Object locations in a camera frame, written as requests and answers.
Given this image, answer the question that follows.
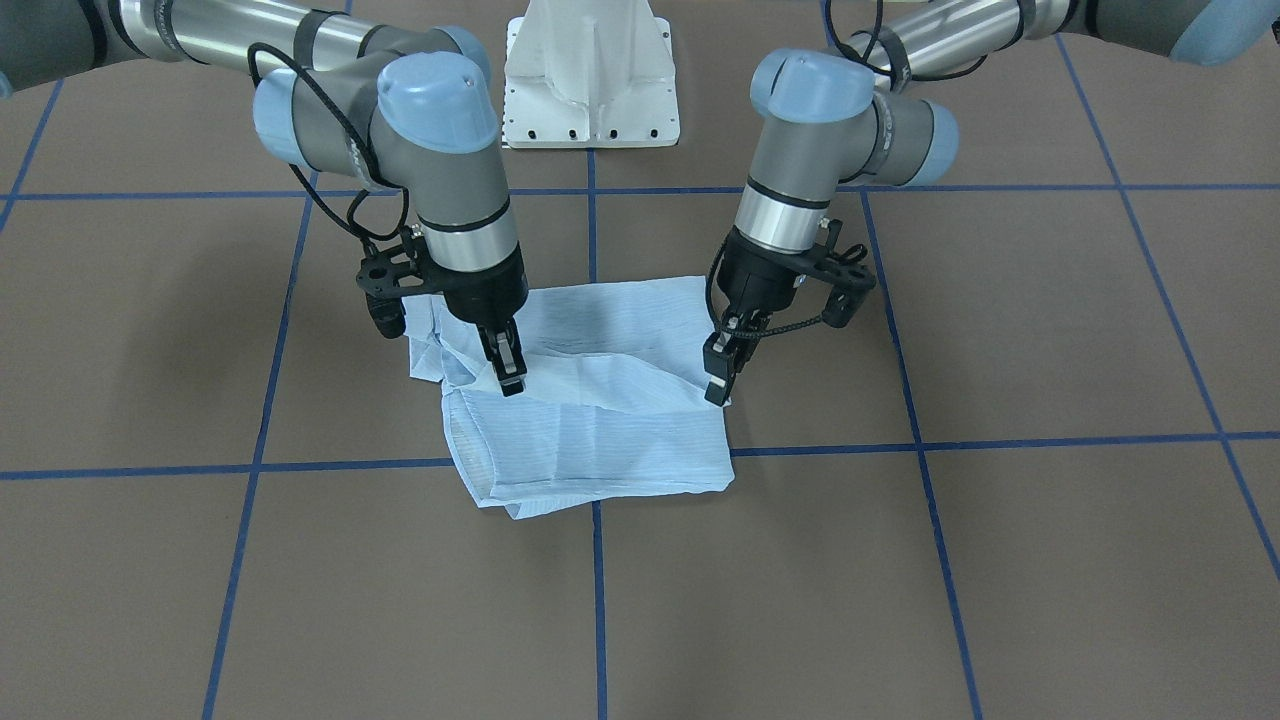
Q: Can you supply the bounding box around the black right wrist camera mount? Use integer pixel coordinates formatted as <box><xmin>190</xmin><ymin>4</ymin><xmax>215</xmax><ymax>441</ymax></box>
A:
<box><xmin>356</xmin><ymin>227</ymin><xmax>433</xmax><ymax>340</ymax></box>

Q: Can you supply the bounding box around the light blue button shirt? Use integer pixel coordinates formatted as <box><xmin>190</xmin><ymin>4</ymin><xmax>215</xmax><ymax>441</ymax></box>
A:
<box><xmin>404</xmin><ymin>275</ymin><xmax>735</xmax><ymax>519</ymax></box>

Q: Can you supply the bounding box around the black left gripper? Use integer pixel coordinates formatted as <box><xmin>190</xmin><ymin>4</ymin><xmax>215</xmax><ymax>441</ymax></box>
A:
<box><xmin>703</xmin><ymin>228</ymin><xmax>812</xmax><ymax>407</ymax></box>

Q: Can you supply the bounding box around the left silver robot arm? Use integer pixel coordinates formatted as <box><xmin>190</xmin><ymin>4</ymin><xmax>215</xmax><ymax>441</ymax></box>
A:
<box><xmin>703</xmin><ymin>1</ymin><xmax>1277</xmax><ymax>406</ymax></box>

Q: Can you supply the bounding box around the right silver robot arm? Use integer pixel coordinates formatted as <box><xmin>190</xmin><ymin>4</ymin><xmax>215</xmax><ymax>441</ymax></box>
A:
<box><xmin>1</xmin><ymin>1</ymin><xmax>529</xmax><ymax>396</ymax></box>

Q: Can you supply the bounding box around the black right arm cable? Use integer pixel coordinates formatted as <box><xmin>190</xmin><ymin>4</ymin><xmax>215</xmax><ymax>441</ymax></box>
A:
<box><xmin>246</xmin><ymin>42</ymin><xmax>413</xmax><ymax>246</ymax></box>

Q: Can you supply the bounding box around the white pedestal column with base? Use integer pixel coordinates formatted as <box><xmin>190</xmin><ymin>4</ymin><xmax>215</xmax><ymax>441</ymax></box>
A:
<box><xmin>502</xmin><ymin>1</ymin><xmax>681</xmax><ymax>149</ymax></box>

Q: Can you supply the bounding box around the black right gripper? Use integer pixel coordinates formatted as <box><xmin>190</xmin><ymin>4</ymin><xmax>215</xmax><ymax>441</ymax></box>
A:
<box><xmin>430</xmin><ymin>245</ymin><xmax>529</xmax><ymax>397</ymax></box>

